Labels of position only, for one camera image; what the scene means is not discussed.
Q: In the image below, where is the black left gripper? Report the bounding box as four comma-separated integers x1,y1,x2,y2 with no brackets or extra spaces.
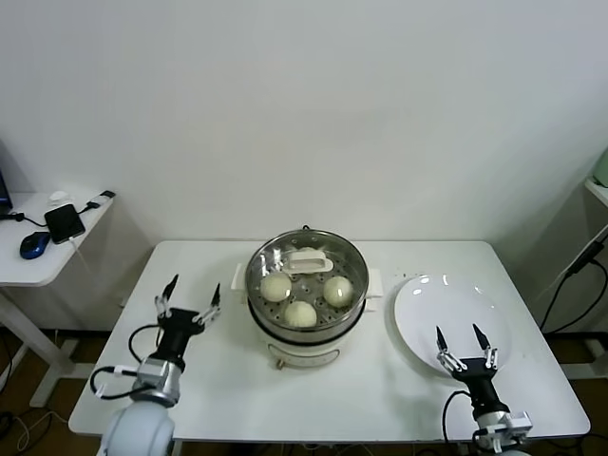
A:
154,274,223,365

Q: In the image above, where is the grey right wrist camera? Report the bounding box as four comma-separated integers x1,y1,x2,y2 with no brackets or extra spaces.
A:
472,410,533,452

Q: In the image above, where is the blue computer mouse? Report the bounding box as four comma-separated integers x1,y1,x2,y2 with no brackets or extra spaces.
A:
18,231,51,260

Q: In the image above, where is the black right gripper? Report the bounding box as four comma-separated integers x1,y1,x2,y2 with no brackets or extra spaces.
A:
434,323,507,417

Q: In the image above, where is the white side table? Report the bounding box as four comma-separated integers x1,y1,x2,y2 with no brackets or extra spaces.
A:
0,191,116,410

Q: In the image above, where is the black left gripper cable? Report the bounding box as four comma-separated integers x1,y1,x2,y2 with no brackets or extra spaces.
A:
89,324,165,400

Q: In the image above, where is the white desk with frame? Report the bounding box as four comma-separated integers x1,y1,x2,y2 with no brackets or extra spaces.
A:
541,178,608,381

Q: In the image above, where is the white electric cooker pot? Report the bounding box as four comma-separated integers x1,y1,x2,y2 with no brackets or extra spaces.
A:
230,263,385,371

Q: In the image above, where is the black adapter with cable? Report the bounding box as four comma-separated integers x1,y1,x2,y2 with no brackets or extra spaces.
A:
0,190,117,230

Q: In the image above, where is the black smartphone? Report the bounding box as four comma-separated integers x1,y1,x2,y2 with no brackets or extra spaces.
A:
43,203,86,246

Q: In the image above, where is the dark laptop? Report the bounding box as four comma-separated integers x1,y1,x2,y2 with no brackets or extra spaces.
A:
0,140,13,215

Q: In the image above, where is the black power adapter cable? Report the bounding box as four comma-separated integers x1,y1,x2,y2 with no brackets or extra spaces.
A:
539,239,608,334

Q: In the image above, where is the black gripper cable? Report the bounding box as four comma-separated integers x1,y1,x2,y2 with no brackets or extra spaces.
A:
442,389,476,446
89,324,165,400

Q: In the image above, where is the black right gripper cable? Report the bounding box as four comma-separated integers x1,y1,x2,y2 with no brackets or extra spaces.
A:
442,389,476,446

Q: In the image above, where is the stainless steel steamer basket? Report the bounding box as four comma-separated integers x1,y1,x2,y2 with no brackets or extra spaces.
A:
231,227,384,343

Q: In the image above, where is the glass lid with cream handle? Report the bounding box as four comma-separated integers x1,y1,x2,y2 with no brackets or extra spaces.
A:
245,229,370,333

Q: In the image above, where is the white round plate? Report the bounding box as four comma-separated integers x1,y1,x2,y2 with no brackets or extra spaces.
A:
392,274,513,380

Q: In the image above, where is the white charging cable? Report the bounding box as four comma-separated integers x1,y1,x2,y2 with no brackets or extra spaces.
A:
68,238,94,281

